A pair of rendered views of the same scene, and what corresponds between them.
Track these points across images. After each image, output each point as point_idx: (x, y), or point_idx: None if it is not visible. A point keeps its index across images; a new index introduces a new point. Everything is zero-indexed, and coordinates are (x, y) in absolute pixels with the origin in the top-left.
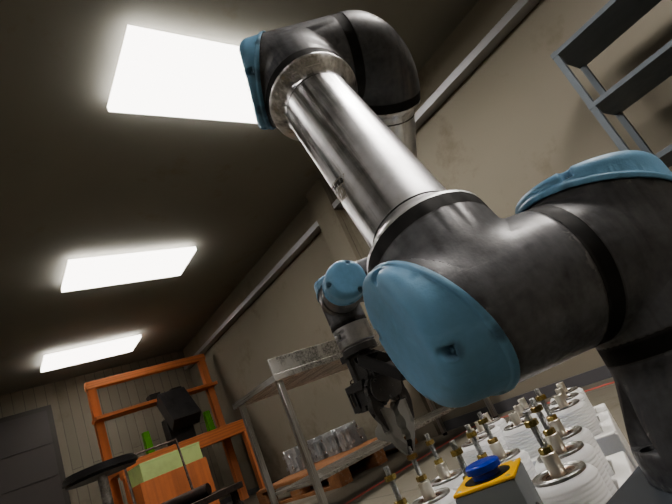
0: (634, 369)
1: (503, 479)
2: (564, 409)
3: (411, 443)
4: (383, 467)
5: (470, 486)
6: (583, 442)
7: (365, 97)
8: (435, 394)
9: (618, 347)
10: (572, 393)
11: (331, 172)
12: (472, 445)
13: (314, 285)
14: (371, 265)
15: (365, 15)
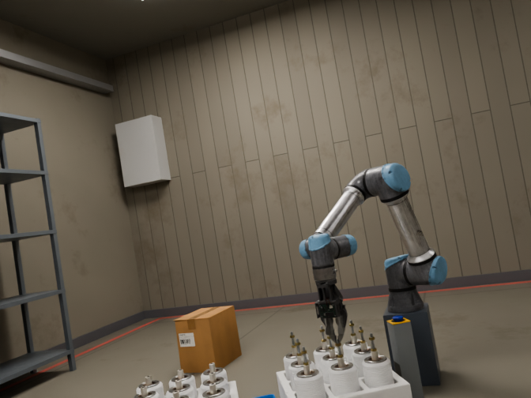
0: (415, 290)
1: (404, 317)
2: (223, 369)
3: (336, 337)
4: (371, 333)
5: (404, 320)
6: None
7: (370, 196)
8: (442, 280)
9: (414, 286)
10: (175, 377)
11: (419, 227)
12: (226, 391)
13: (328, 235)
14: (434, 254)
15: None
